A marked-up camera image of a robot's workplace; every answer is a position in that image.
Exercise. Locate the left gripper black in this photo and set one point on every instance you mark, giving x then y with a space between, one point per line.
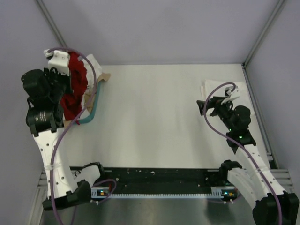
50 73

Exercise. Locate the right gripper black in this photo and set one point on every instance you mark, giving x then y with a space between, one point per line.
216 102

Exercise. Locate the red t shirt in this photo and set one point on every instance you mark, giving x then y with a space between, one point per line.
72 103

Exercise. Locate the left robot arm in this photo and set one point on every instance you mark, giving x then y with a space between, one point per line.
45 89

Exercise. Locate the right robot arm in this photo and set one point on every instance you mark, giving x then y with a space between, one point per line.
270 202

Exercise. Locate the folded white t shirt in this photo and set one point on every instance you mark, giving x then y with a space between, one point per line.
209 85

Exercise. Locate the white crumpled t shirt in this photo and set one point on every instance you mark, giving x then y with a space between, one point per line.
95 64

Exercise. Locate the teal plastic bin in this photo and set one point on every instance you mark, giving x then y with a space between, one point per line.
88 115

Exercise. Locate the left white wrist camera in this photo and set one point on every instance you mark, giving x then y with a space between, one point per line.
58 60

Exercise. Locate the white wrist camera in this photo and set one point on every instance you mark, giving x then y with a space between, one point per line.
231 94
58 60

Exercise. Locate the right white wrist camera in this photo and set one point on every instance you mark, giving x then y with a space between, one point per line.
231 94

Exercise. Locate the left aluminium frame post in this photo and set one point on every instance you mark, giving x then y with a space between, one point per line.
62 45

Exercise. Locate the aluminium frame post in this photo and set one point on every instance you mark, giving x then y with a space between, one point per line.
62 45
264 32

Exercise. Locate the grey slotted cable duct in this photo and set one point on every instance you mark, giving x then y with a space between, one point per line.
214 193

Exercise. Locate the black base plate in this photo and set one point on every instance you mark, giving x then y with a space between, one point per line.
151 181

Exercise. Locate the right aluminium frame post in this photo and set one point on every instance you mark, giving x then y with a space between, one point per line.
264 32

